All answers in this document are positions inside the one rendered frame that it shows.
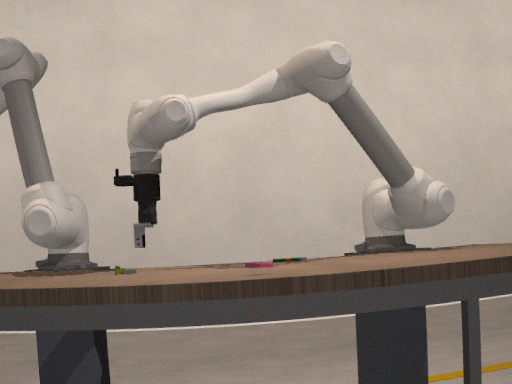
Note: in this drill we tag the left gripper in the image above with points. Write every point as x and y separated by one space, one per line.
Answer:
146 185

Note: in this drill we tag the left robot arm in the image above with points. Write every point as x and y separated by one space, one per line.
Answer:
323 70

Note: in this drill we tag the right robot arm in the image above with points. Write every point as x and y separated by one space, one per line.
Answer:
49 221

